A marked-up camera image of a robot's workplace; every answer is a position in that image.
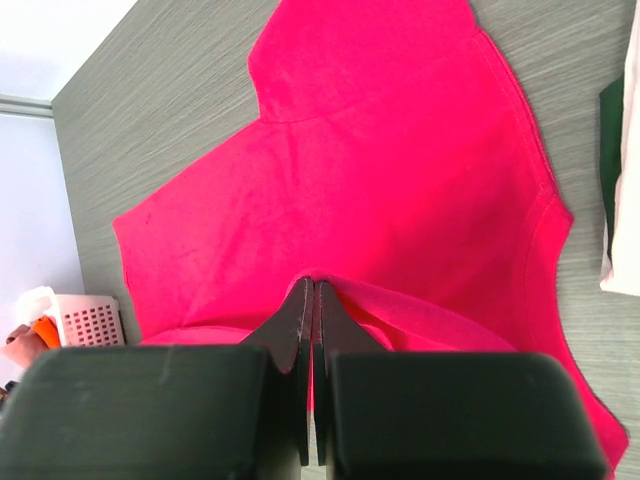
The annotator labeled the white plastic laundry basket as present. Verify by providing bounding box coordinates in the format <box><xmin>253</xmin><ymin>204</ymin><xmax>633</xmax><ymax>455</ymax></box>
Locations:
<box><xmin>16</xmin><ymin>286</ymin><xmax>125</xmax><ymax>347</ymax></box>

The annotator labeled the dark green folded t shirt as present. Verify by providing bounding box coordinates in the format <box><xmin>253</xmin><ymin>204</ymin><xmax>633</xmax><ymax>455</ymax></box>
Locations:
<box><xmin>599</xmin><ymin>75</ymin><xmax>624</xmax><ymax>260</ymax></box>

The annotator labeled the white printed folded t shirt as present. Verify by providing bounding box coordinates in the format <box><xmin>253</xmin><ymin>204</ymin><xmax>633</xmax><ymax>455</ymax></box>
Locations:
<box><xmin>600</xmin><ymin>10</ymin><xmax>639</xmax><ymax>296</ymax></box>

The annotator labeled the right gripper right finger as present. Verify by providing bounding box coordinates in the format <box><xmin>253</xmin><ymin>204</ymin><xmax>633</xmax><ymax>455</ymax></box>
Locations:
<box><xmin>312</xmin><ymin>281</ymin><xmax>609</xmax><ymax>479</ymax></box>

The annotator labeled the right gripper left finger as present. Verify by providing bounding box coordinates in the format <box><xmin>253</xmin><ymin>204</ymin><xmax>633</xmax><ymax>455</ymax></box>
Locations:
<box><xmin>1</xmin><ymin>278</ymin><xmax>313</xmax><ymax>479</ymax></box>

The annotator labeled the orange t shirt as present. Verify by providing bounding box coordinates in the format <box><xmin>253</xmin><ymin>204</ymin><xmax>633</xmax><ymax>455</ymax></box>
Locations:
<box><xmin>31</xmin><ymin>316</ymin><xmax>61</xmax><ymax>349</ymax></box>

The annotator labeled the salmon pink t shirt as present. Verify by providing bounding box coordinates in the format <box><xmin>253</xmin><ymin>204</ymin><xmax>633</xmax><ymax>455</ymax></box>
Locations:
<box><xmin>1</xmin><ymin>325</ymin><xmax>48</xmax><ymax>368</ymax></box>

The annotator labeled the left aluminium frame post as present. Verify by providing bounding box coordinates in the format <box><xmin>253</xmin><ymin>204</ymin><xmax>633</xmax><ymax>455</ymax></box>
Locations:
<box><xmin>0</xmin><ymin>94</ymin><xmax>53</xmax><ymax>118</ymax></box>

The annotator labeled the magenta pink t shirt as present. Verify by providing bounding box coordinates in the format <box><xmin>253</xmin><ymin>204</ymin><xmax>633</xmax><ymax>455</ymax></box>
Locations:
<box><xmin>113</xmin><ymin>1</ymin><xmax>629</xmax><ymax>469</ymax></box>

